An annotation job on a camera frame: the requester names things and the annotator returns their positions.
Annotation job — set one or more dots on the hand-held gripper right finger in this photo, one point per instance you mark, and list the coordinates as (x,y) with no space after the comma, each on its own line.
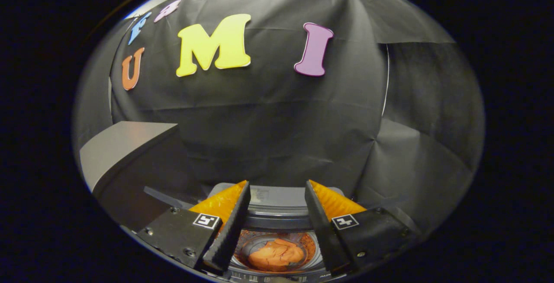
(322,235)

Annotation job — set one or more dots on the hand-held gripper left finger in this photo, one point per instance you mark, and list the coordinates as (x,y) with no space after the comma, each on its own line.
(229,235)

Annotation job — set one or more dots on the orange polo shirt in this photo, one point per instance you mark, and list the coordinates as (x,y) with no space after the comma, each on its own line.
(277,255)

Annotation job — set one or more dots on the grey washing machine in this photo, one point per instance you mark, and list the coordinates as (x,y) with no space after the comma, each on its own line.
(279,275)

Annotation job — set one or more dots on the black backdrop cloth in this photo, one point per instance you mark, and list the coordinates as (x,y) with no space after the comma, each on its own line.
(268,123)

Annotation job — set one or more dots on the grey cabinet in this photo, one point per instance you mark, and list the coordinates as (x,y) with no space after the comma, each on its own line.
(117,144)

